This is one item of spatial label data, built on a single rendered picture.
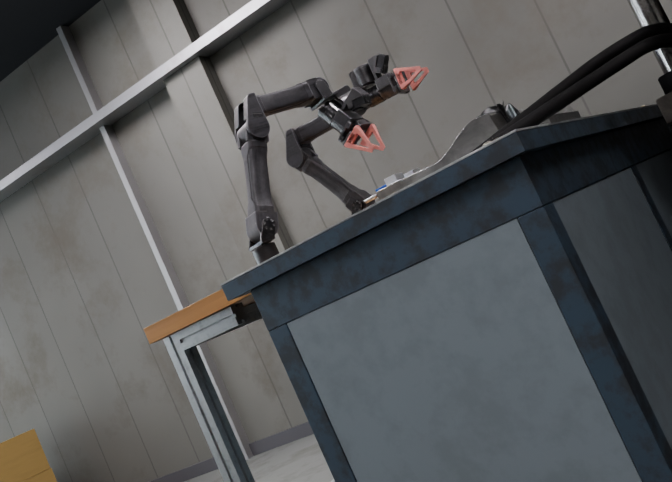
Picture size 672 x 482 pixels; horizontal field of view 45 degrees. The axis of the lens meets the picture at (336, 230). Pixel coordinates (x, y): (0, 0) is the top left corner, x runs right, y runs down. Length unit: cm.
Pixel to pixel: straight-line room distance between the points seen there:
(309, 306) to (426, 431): 32
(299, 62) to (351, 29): 37
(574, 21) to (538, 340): 300
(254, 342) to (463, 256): 381
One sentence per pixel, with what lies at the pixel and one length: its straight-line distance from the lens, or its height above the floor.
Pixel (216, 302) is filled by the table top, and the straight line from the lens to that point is 180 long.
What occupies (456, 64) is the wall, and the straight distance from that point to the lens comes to 440.
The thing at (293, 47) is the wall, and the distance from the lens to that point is 481.
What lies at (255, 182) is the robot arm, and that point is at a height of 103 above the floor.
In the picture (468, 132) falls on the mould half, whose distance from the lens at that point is 203.
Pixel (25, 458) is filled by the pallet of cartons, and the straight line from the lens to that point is 617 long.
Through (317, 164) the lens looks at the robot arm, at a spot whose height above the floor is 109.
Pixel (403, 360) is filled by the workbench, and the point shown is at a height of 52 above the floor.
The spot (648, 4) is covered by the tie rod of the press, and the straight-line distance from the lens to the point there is 203.
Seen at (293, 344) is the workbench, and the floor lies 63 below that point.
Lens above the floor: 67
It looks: 5 degrees up
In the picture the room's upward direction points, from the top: 24 degrees counter-clockwise
